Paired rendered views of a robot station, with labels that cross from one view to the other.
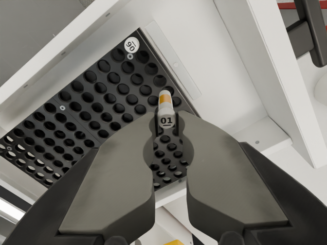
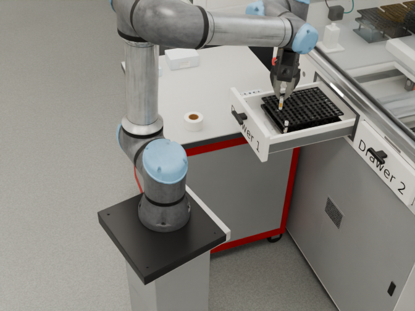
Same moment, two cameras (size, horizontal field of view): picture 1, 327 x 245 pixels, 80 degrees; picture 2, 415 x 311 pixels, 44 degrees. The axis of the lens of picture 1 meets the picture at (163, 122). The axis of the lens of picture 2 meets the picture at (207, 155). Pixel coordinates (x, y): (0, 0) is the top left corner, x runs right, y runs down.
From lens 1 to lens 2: 155 cm
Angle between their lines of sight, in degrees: 21
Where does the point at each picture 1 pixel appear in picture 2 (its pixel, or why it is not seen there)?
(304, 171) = (202, 94)
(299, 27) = (243, 117)
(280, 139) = not seen: hidden behind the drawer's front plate
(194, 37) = not seen: hidden behind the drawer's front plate
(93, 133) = (305, 110)
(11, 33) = (356, 191)
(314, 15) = (239, 118)
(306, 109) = (241, 100)
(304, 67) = (208, 134)
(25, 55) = (349, 178)
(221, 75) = not seen: hidden behind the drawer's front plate
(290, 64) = (247, 108)
